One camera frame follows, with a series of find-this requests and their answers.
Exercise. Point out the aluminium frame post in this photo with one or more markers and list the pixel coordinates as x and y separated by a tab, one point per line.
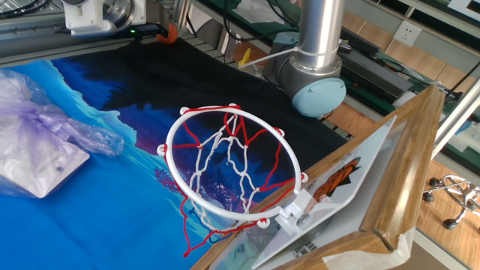
455	122

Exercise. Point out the white wall power socket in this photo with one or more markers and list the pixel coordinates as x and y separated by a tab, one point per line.
407	33

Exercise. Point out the chrome chair base with casters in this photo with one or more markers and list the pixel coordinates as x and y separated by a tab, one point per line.
449	224

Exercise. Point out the small orange basketball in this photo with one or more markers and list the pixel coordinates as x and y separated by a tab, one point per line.
170	37

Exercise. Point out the purple plastic bag with box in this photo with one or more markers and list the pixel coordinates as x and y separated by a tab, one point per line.
33	150

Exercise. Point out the clear acrylic backboard plate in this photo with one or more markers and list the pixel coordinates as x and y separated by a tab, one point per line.
360	180

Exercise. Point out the yellow plastic object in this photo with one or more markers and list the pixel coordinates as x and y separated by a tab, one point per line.
245	58

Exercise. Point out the silver Schunk gripper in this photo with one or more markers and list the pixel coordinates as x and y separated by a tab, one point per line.
148	30

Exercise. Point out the blue landscape print cloth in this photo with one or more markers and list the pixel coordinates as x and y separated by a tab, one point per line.
93	225

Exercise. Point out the silver UR5 robot arm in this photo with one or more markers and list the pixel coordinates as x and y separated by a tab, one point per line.
318	30

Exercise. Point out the wooden picture frame stand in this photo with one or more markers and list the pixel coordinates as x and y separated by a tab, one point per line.
405	168

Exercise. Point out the beige masking tape strip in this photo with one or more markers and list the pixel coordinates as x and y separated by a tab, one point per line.
367	255

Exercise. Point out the clear plastic bag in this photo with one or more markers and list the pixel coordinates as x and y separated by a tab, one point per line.
258	11

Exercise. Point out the white hoop with net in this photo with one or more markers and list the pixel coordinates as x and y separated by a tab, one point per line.
294	212

